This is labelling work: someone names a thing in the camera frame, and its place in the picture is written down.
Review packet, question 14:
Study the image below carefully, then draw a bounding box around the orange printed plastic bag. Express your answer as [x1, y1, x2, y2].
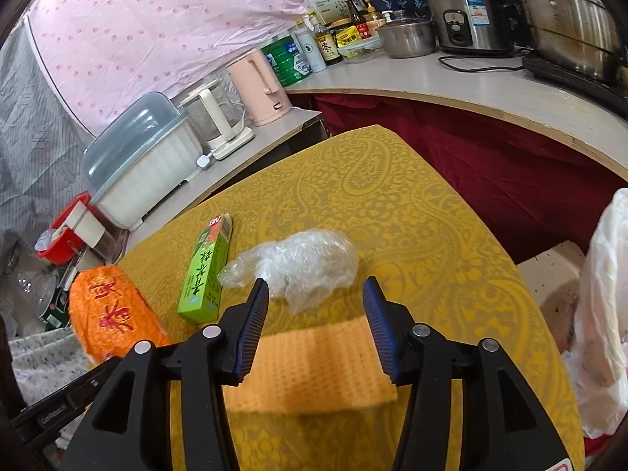
[69, 265, 172, 365]

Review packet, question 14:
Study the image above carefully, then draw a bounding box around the green toothpaste box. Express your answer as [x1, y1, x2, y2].
[177, 213, 232, 324]

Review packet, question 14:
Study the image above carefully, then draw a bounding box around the clear plastic bag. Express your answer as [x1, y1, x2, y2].
[217, 228, 359, 315]

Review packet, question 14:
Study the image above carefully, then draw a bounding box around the white lined trash bin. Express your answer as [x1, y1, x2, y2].
[563, 188, 627, 439]

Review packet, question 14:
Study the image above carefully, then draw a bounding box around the floral white cloth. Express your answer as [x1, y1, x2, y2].
[9, 327, 91, 405]

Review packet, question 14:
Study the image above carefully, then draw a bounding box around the glass jar dark label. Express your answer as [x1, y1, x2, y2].
[17, 268, 70, 330]

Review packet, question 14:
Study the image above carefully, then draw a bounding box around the yellow paisley tablecloth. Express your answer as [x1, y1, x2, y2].
[119, 126, 584, 470]

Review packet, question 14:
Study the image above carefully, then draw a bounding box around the red plastic basin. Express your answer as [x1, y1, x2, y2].
[36, 192, 91, 266]

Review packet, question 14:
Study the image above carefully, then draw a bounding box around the white cup stack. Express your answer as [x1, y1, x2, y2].
[64, 201, 105, 249]

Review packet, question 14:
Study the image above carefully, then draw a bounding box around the dark red counter skirt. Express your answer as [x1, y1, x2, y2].
[290, 94, 627, 263]

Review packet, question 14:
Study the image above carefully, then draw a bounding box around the white dish rack with lid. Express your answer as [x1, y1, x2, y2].
[81, 91, 203, 230]

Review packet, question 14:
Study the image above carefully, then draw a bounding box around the white glass electric kettle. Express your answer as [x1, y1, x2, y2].
[177, 80, 254, 161]

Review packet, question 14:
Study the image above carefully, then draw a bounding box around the black induction cooktop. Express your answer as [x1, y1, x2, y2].
[522, 53, 627, 118]

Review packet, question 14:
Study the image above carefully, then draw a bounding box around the pink electric kettle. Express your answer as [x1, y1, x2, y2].
[227, 49, 293, 126]

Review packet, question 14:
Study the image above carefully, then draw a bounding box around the pink dotted curtain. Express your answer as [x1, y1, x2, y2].
[29, 0, 307, 135]

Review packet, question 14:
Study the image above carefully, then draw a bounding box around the clear food container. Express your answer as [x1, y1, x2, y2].
[338, 37, 383, 63]

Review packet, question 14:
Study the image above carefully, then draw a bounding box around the small steel pot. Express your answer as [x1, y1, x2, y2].
[377, 17, 438, 58]

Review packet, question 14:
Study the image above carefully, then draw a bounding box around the green tin can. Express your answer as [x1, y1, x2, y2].
[262, 35, 311, 87]

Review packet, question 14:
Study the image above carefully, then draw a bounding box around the large steel steamer pot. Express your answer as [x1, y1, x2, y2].
[520, 0, 622, 82]

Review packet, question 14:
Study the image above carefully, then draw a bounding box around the steel rice cooker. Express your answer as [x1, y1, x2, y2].
[426, 0, 514, 57]

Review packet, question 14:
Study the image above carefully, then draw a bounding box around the yellow label jar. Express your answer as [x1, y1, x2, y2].
[330, 18, 362, 48]

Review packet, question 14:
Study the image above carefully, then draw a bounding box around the white bottle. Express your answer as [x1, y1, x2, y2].
[292, 18, 327, 73]

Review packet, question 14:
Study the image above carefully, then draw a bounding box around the dark soy sauce bottle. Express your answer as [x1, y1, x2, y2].
[309, 13, 343, 66]

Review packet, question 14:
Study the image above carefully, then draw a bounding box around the white box on shelf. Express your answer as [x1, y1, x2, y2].
[305, 0, 349, 24]

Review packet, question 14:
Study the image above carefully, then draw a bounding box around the black power cable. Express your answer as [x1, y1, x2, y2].
[436, 47, 533, 74]

